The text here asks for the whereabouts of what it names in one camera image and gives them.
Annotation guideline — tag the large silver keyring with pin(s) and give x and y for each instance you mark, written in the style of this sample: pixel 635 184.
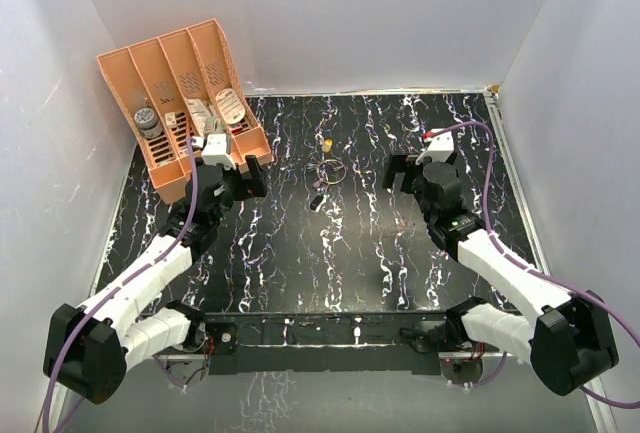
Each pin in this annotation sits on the large silver keyring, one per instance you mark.
pixel 331 172

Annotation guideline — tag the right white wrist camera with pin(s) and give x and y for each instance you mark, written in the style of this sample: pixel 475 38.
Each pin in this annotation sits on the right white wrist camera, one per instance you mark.
pixel 439 146

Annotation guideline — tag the yellow capped key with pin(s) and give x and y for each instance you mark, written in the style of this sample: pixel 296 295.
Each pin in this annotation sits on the yellow capped key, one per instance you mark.
pixel 327 145

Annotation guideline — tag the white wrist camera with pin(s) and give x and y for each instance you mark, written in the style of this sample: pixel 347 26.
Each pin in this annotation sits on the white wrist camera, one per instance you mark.
pixel 215 150
pixel 439 146

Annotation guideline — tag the peach plastic desk organizer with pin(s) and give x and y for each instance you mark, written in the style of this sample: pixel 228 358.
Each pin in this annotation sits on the peach plastic desk organizer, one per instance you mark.
pixel 161 73

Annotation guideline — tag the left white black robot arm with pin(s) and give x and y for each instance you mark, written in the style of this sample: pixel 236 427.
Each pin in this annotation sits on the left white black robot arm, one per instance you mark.
pixel 91 347

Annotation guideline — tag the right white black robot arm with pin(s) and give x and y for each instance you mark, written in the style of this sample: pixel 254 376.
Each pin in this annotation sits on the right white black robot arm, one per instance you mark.
pixel 566 338

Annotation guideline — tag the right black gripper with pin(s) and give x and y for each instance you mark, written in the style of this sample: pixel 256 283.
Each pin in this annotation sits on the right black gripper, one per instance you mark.
pixel 397 164

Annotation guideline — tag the small white card box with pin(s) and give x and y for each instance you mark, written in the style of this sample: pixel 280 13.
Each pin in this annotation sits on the small white card box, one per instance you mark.
pixel 174 119

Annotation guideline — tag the white paper packets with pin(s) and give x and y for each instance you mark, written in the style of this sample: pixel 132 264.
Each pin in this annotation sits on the white paper packets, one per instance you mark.
pixel 200 113

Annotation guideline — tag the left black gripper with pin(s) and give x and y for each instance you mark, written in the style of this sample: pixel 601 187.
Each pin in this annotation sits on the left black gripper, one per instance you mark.
pixel 257 179

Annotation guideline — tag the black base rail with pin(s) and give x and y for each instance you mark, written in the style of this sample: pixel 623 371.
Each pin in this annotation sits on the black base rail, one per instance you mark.
pixel 327 342

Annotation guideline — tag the white oval packet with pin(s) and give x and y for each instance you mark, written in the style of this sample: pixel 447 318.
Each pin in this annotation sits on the white oval packet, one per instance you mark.
pixel 230 106

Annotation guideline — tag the black key fob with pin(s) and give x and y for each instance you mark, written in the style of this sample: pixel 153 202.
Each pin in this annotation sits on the black key fob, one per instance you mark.
pixel 316 202

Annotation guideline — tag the grey round tin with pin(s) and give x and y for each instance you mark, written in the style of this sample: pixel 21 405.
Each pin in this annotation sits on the grey round tin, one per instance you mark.
pixel 147 123

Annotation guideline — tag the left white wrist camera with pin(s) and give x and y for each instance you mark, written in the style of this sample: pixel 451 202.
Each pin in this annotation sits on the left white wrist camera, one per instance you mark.
pixel 215 150

